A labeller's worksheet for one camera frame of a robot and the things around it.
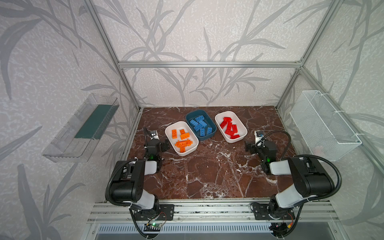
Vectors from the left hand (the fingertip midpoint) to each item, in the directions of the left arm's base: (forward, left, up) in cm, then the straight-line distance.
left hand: (159, 134), depth 94 cm
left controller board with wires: (-48, -3, -9) cm, 49 cm away
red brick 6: (+14, -43, -7) cm, 46 cm away
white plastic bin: (+12, -12, -7) cm, 19 cm away
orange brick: (+6, -7, -8) cm, 12 cm away
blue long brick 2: (+11, -24, -7) cm, 28 cm away
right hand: (+1, -60, 0) cm, 60 cm away
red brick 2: (+16, -46, -6) cm, 49 cm away
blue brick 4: (+9, -32, -7) cm, 34 cm away
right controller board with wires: (-48, -66, -10) cm, 82 cm away
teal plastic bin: (+21, -19, -6) cm, 29 cm away
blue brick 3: (+20, -26, -7) cm, 33 cm away
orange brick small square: (+7, -13, -7) cm, 16 cm away
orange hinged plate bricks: (-4, -14, -6) cm, 16 cm away
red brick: (+4, -48, -7) cm, 49 cm away
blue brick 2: (+15, -21, -6) cm, 27 cm away
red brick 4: (+10, -50, -7) cm, 52 cm away
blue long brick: (+14, -28, -7) cm, 32 cm away
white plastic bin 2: (+8, -55, -7) cm, 56 cm away
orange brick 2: (+3, -15, -7) cm, 17 cm away
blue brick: (+6, -27, -6) cm, 29 cm away
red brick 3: (+8, -46, -7) cm, 48 cm away
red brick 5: (+13, -47, -7) cm, 49 cm away
